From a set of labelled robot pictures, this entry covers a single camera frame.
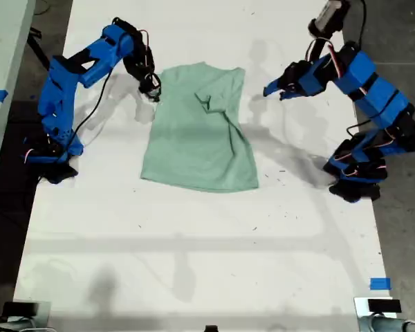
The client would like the thin dark floor cable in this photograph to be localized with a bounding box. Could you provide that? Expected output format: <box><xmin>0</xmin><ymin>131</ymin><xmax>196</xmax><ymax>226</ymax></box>
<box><xmin>33</xmin><ymin>0</ymin><xmax>52</xmax><ymax>17</ymax></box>

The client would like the black stand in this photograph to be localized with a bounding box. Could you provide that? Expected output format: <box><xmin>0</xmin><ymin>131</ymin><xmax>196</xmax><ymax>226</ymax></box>
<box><xmin>26</xmin><ymin>29</ymin><xmax>60</xmax><ymax>82</ymax></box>

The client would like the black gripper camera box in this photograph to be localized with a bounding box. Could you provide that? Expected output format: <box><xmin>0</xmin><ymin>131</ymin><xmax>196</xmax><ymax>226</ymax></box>
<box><xmin>307</xmin><ymin>0</ymin><xmax>352</xmax><ymax>38</ymax></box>
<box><xmin>145</xmin><ymin>71</ymin><xmax>163</xmax><ymax>91</ymax></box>

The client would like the pale green T-shirt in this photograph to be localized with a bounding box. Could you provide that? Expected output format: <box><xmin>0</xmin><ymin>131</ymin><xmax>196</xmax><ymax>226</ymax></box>
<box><xmin>140</xmin><ymin>61</ymin><xmax>260</xmax><ymax>194</ymax></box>

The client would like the small black box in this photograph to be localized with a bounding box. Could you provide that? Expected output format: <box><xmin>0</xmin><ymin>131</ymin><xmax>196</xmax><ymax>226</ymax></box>
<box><xmin>367</xmin><ymin>299</ymin><xmax>402</xmax><ymax>313</ymax></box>
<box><xmin>1</xmin><ymin>302</ymin><xmax>39</xmax><ymax>317</ymax></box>

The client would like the short black camera stalk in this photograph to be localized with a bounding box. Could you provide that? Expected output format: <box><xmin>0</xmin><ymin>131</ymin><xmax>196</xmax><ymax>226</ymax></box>
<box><xmin>306</xmin><ymin>34</ymin><xmax>335</xmax><ymax>65</ymax></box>

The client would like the grey metal tube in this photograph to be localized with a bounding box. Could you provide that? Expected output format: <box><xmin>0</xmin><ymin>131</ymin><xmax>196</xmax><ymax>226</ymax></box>
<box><xmin>361</xmin><ymin>313</ymin><xmax>415</xmax><ymax>332</ymax></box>
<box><xmin>0</xmin><ymin>317</ymin><xmax>36</xmax><ymax>332</ymax></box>

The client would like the white side table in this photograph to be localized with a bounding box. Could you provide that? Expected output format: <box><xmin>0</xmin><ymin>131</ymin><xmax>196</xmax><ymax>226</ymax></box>
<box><xmin>0</xmin><ymin>0</ymin><xmax>37</xmax><ymax>187</ymax></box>

